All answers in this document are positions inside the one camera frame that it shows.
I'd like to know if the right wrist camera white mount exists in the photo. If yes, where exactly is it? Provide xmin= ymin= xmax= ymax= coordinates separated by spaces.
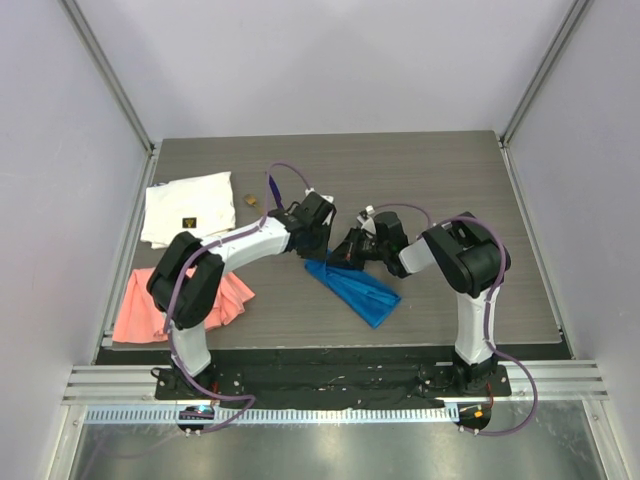
xmin=356 ymin=205 xmax=376 ymax=236

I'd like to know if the purple plastic knife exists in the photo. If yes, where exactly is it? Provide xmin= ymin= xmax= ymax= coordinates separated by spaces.
xmin=267 ymin=175 xmax=284 ymax=210

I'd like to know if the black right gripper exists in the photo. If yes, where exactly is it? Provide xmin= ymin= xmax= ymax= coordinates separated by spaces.
xmin=322 ymin=226 xmax=389 ymax=271

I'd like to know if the pink folded cloth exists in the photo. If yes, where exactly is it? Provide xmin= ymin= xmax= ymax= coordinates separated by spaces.
xmin=112 ymin=268 xmax=255 ymax=344

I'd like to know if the blue cloth napkin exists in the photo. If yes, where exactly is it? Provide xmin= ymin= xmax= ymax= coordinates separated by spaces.
xmin=304 ymin=260 xmax=401 ymax=329

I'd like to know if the horizontal aluminium frame rail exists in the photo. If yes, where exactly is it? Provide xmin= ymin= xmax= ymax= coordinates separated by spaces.
xmin=62 ymin=360 xmax=608 ymax=405

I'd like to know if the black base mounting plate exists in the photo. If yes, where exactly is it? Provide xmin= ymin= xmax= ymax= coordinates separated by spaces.
xmin=97 ymin=346 xmax=512 ymax=408

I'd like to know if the white folded cloth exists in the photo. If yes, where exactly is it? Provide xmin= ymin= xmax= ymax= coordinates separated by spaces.
xmin=140 ymin=171 xmax=236 ymax=249

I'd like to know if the slotted cable duct rail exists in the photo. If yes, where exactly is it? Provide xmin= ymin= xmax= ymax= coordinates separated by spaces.
xmin=84 ymin=404 xmax=459 ymax=425

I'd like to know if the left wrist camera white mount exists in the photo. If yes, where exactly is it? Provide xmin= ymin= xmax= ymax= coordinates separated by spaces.
xmin=305 ymin=187 xmax=334 ymax=204

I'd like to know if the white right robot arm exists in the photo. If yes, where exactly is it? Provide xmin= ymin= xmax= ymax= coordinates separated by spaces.
xmin=327 ymin=211 xmax=511 ymax=395

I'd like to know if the left aluminium frame post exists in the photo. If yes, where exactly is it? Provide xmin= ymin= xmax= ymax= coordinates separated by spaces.
xmin=59 ymin=0 xmax=155 ymax=155

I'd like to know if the right aluminium frame post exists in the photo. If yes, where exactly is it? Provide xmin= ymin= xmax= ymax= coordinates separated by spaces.
xmin=499 ymin=0 xmax=593 ymax=149

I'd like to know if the green handled gold fork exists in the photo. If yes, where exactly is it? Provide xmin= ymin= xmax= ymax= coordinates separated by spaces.
xmin=244 ymin=194 xmax=261 ymax=209

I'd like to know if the aluminium frame post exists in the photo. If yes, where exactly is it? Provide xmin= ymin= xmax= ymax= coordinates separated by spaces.
xmin=499 ymin=0 xmax=593 ymax=149
xmin=59 ymin=0 xmax=155 ymax=155

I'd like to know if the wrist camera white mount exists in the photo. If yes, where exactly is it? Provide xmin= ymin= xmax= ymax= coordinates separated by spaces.
xmin=356 ymin=205 xmax=376 ymax=236
xmin=305 ymin=187 xmax=334 ymax=204

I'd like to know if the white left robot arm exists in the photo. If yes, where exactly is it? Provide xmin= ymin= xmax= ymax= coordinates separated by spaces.
xmin=147 ymin=189 xmax=337 ymax=399

